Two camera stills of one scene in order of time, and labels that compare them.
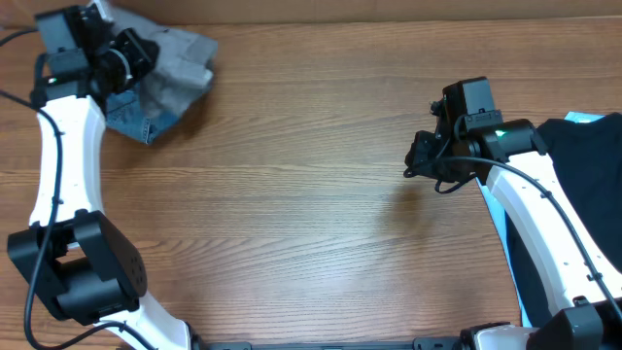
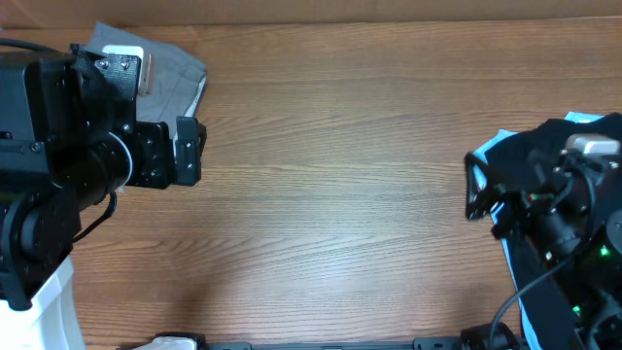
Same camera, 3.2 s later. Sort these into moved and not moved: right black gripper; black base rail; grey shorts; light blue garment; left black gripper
Moved: left black gripper; grey shorts; right black gripper
Not moved: black base rail; light blue garment
